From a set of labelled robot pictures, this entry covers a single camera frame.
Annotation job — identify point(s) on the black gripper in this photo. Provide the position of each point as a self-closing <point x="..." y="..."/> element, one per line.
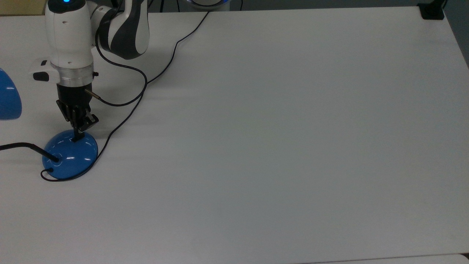
<point x="75" y="95"/>

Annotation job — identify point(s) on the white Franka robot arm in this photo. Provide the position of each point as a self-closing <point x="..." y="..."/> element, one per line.
<point x="69" y="36"/>

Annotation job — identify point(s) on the blue gooseneck desk lamp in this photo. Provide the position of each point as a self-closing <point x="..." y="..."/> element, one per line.
<point x="71" y="157"/>

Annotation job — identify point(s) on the tan wooden board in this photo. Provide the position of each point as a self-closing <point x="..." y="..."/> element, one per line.
<point x="22" y="6"/>

